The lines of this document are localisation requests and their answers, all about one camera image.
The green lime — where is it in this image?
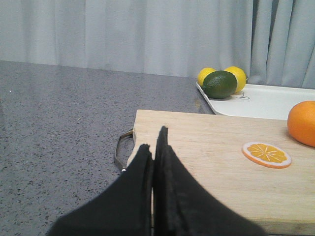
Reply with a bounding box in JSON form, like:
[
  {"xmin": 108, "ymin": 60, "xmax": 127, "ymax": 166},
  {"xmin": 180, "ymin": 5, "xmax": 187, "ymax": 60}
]
[{"xmin": 201, "ymin": 70, "xmax": 237, "ymax": 99}]

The yellow lemon right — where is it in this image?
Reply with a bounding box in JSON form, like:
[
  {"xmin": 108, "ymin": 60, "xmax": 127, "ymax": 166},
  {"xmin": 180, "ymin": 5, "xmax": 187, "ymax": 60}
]
[{"xmin": 225, "ymin": 66, "xmax": 247, "ymax": 93}]

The wooden cutting board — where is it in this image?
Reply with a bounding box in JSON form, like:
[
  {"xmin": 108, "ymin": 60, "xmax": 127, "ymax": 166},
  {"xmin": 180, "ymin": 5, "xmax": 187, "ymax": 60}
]
[{"xmin": 133, "ymin": 110, "xmax": 315, "ymax": 236}]

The yellow lemon left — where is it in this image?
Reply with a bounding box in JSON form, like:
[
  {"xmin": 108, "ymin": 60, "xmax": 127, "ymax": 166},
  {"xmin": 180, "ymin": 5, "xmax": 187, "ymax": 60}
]
[{"xmin": 197, "ymin": 67, "xmax": 216, "ymax": 86}]

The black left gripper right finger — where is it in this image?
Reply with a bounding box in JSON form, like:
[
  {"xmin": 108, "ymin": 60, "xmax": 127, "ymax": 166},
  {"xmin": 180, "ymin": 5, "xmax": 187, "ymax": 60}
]
[{"xmin": 153, "ymin": 127, "xmax": 266, "ymax": 236}]

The metal cutting board handle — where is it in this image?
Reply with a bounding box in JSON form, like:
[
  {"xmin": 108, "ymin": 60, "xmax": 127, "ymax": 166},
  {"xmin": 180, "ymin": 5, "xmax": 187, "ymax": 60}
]
[{"xmin": 114, "ymin": 128, "xmax": 134, "ymax": 172}]

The grey curtain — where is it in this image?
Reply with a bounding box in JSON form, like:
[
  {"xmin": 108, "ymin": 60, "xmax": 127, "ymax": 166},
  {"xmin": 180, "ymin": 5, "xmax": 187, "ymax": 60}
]
[{"xmin": 0, "ymin": 0, "xmax": 315, "ymax": 89}]

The white rectangular tray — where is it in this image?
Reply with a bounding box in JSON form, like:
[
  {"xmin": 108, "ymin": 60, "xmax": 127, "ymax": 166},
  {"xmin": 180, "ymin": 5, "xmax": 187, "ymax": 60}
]
[{"xmin": 196, "ymin": 84, "xmax": 315, "ymax": 120}]

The yellow lemon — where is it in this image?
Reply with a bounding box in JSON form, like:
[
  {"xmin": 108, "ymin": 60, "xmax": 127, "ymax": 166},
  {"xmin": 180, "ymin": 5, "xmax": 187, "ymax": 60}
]
[
  {"xmin": 197, "ymin": 67, "xmax": 216, "ymax": 86},
  {"xmin": 225, "ymin": 66, "xmax": 247, "ymax": 93}
]

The orange slice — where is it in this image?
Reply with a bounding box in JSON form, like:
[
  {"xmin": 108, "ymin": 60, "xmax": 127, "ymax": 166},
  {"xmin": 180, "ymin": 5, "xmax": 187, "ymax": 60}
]
[{"xmin": 242, "ymin": 142, "xmax": 292, "ymax": 169}]

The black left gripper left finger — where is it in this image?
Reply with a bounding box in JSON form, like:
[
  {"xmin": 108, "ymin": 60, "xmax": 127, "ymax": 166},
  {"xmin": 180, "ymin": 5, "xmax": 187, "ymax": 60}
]
[{"xmin": 48, "ymin": 145, "xmax": 153, "ymax": 236}]

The whole orange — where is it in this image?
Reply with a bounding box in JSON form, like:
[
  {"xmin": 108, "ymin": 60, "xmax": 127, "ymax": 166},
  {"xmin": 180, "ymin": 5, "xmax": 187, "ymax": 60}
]
[{"xmin": 287, "ymin": 101, "xmax": 315, "ymax": 147}]

